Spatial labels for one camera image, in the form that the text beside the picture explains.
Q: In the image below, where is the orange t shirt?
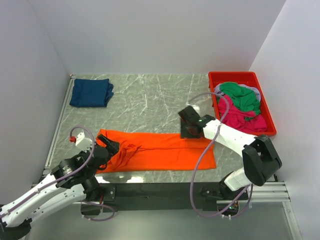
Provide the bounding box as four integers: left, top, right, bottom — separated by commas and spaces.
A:
97, 129, 211, 174

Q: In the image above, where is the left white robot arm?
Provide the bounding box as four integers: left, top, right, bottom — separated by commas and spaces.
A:
0, 132, 120, 240

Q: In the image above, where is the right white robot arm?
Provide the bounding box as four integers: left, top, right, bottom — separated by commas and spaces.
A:
178, 105, 282, 200

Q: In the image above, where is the lavender t shirt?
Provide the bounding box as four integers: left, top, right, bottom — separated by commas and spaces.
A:
214, 83, 262, 101

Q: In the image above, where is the green t shirt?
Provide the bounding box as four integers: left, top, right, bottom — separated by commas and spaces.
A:
219, 82, 262, 120

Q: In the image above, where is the folded blue t shirt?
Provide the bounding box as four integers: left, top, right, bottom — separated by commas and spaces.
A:
69, 78, 114, 108

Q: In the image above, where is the black base beam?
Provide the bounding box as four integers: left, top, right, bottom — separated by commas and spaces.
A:
92, 182, 241, 212

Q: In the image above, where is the red plastic bin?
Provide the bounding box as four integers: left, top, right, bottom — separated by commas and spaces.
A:
208, 71, 277, 136

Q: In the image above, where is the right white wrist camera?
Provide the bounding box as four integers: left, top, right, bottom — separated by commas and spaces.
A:
186, 102, 201, 115

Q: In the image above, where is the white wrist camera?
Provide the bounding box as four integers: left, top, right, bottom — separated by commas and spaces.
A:
186, 102, 201, 115
69, 132, 93, 152

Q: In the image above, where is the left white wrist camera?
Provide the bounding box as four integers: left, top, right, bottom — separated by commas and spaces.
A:
69, 132, 93, 152

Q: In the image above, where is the aluminium frame rail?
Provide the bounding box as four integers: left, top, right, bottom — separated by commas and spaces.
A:
14, 73, 77, 240

